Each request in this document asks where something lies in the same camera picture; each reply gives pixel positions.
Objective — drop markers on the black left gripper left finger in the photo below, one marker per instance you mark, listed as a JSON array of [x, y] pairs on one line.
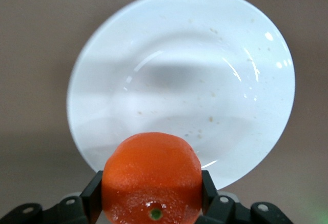
[[89, 201]]

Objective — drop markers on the white round plate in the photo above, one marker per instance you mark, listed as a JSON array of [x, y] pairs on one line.
[[179, 67]]

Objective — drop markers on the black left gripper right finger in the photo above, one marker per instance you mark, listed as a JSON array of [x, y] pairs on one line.
[[212, 203]]

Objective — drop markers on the orange fruit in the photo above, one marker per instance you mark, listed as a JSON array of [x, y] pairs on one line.
[[151, 172]]

